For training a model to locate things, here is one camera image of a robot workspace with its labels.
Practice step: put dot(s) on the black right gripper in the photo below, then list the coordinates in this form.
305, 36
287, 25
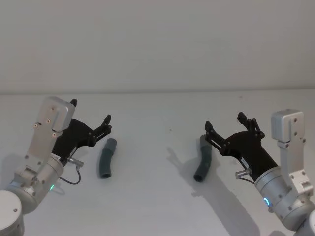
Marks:
248, 150

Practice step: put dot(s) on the white table cloth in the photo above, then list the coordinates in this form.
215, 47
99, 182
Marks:
152, 196

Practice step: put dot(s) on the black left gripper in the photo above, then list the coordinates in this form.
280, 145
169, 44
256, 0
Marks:
73, 137

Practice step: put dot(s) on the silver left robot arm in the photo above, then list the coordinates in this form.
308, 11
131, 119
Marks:
46, 118

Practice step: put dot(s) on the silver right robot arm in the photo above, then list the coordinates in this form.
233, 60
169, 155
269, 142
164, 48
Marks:
288, 123

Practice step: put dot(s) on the dark grey bent tube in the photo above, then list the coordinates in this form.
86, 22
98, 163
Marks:
107, 157
204, 162

